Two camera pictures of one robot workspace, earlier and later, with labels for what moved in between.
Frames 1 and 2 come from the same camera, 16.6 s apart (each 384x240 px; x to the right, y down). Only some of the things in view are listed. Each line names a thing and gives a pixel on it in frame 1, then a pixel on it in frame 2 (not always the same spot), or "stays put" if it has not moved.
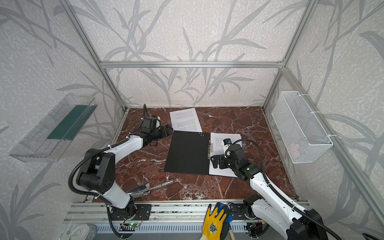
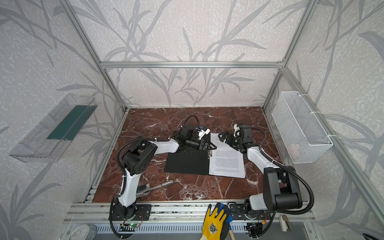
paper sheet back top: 186,120 → 226,160
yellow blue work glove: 216,226 stays put
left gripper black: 163,131 → 204,142
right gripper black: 220,160 → 229,139
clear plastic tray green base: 47,141 stays put
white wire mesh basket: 303,136 stays put
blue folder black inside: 188,153 stays put
